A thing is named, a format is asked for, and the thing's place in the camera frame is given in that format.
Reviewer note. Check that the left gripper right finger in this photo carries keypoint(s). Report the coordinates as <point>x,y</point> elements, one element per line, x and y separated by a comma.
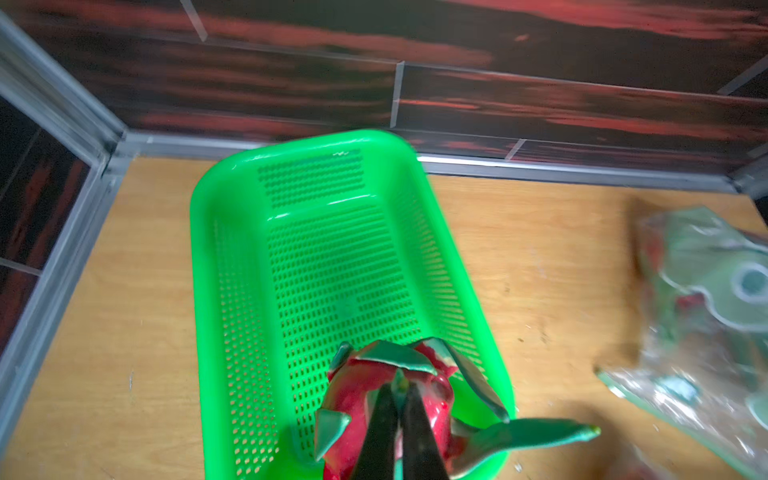
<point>421,457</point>

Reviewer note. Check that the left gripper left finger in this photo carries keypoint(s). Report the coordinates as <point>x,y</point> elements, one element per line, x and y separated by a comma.
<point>376,460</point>

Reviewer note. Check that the red green dragon fruit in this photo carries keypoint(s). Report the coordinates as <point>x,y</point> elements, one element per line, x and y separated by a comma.
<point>355,377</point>

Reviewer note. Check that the clear zip-top bag far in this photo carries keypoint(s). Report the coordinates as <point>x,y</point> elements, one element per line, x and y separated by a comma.
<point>710,385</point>

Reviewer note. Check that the dragon fruit in far bag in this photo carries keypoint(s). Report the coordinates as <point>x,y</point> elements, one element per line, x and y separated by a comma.
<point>699,273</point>

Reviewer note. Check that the green plastic perforated basket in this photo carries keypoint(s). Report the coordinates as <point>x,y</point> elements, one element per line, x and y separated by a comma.
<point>297,248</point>

